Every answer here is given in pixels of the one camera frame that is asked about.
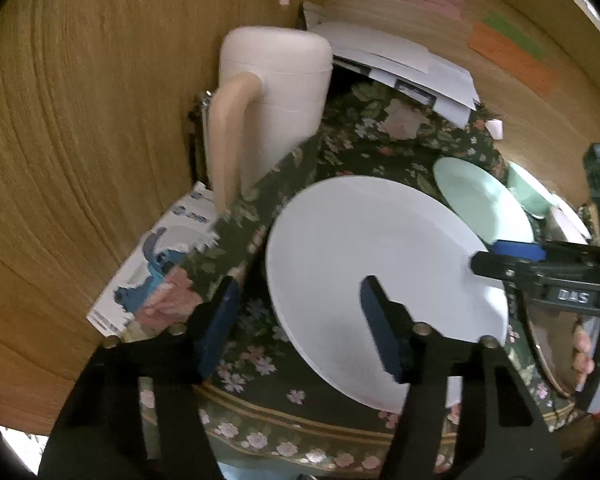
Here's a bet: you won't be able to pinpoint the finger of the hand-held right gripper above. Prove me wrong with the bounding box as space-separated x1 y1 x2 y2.
489 239 600 263
469 251 600 318

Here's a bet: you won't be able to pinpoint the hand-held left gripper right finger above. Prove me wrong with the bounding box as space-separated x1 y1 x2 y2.
359 275 565 480

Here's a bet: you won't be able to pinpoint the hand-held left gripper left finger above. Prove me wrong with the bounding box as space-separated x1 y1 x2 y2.
39 275 242 480

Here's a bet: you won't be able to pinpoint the pale green plate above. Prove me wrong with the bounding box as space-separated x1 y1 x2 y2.
432 156 536 248

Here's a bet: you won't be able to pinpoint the large white plate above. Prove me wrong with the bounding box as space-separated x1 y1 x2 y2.
265 176 511 413

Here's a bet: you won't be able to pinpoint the person's right hand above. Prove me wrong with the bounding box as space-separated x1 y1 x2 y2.
571 330 597 393

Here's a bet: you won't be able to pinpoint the pale green bowl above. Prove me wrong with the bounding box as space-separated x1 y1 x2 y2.
505 161 553 221

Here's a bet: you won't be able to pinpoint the clear glass plate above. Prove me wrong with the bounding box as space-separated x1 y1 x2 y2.
522 290 588 401

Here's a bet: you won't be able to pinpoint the white box with blue cartoon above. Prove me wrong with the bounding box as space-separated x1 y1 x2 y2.
86 182 221 343

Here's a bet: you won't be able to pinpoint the orange paper note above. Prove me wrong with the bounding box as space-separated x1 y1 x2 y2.
467 21 561 98

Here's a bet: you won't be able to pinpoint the green paper note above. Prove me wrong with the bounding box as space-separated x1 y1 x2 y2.
482 11 546 61

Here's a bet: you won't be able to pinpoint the dark floral tablecloth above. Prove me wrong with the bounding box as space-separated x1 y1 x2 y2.
127 82 588 473

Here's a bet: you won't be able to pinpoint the stack of white papers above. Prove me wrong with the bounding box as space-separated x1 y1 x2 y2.
300 2 481 128

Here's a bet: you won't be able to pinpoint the chrome metal bracket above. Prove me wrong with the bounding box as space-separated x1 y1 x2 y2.
189 89 216 181

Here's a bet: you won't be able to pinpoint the cream jug with handle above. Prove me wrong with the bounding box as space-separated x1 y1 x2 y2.
202 25 333 216

